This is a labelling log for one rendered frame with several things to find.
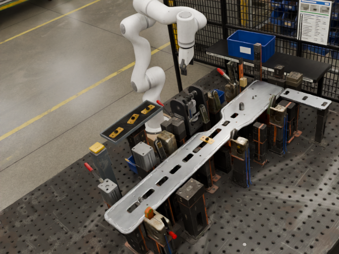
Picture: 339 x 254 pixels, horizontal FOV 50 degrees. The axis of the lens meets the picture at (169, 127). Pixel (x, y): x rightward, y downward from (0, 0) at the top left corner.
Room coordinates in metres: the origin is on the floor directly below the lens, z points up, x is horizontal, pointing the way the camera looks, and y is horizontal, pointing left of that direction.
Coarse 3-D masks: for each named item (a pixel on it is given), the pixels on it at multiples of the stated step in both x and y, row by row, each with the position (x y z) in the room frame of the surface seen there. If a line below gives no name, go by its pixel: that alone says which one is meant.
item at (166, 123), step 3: (165, 120) 1.67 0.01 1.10; (162, 123) 1.65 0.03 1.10; (165, 123) 1.64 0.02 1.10; (168, 123) 1.64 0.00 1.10; (171, 123) 1.64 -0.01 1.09; (162, 126) 1.63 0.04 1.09; (165, 126) 1.62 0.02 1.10; (168, 126) 1.63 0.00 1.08; (171, 126) 1.64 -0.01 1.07; (162, 129) 1.64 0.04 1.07; (165, 129) 1.62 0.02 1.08; (168, 129) 1.62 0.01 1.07; (171, 129) 1.63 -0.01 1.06; (171, 132) 1.64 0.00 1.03
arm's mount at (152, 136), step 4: (168, 116) 2.10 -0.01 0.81; (148, 132) 1.96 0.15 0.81; (160, 132) 1.93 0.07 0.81; (148, 136) 1.92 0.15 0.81; (152, 136) 1.91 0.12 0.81; (156, 136) 1.90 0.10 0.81; (148, 140) 1.91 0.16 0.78; (152, 140) 1.87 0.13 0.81; (152, 144) 1.88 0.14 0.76; (156, 152) 1.86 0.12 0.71
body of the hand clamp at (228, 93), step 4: (228, 84) 1.98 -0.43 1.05; (228, 88) 1.95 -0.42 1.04; (232, 88) 1.93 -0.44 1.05; (236, 88) 1.95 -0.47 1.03; (228, 92) 1.96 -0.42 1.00; (232, 92) 1.93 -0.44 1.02; (236, 92) 1.95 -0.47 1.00; (228, 96) 1.96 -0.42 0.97; (232, 96) 1.93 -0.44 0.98; (228, 100) 1.96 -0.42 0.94; (232, 116) 1.95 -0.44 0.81; (236, 116) 1.94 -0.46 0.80
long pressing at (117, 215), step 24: (240, 96) 1.89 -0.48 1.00; (264, 96) 1.84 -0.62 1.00; (240, 120) 1.65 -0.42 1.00; (192, 144) 1.53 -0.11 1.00; (216, 144) 1.49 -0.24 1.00; (168, 168) 1.38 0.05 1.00; (192, 168) 1.35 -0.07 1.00; (144, 192) 1.25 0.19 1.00; (168, 192) 1.22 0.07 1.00; (120, 216) 1.13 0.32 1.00; (144, 216) 1.10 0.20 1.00
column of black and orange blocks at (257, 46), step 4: (256, 44) 2.16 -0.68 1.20; (260, 44) 2.15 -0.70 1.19; (256, 48) 2.15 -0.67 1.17; (260, 48) 2.15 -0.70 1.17; (256, 52) 2.15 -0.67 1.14; (260, 52) 2.15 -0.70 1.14; (256, 56) 2.15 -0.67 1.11; (260, 56) 2.15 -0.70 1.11; (256, 60) 2.15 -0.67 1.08; (260, 60) 2.14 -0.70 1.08; (256, 64) 2.15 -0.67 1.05; (260, 64) 2.15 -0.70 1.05; (256, 68) 2.15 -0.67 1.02; (260, 68) 2.15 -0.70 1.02; (256, 72) 2.15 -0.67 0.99; (260, 72) 2.15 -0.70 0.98; (256, 76) 2.15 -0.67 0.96; (260, 76) 2.15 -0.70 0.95; (260, 80) 2.15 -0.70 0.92
